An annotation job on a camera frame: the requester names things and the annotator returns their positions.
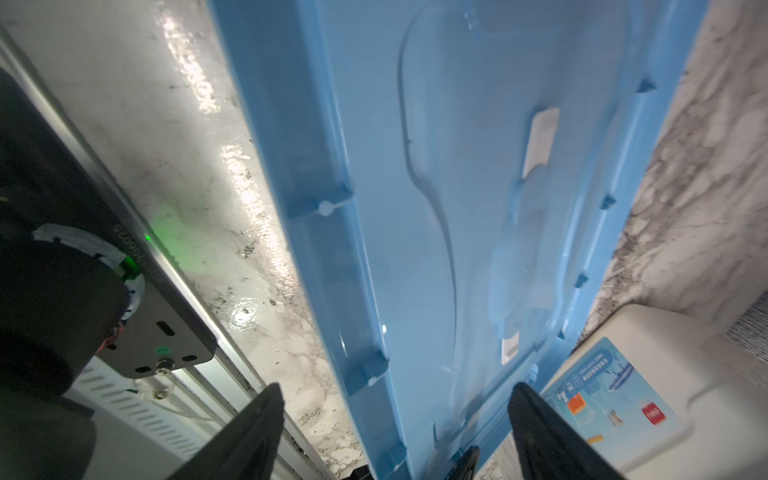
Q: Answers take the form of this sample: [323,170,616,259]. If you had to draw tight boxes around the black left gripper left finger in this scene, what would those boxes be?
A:
[171,383,285,480]

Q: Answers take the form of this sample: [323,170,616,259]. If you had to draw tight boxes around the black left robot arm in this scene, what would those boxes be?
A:
[1,69,624,479]

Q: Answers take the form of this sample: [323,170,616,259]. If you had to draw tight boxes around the aluminium front rail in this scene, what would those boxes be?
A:
[1,33,329,479]

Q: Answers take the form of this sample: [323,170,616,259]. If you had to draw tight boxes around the white plastic storage bin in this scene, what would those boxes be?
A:
[479,302,768,480]

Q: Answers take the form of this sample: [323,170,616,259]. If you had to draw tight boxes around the blue plastic bin lid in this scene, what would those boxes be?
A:
[210,1,708,479]

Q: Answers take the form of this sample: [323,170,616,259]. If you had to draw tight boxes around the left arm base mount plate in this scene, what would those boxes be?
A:
[98,207,218,379]

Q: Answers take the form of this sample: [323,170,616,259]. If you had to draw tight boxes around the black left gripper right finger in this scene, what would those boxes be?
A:
[507,383,622,479]

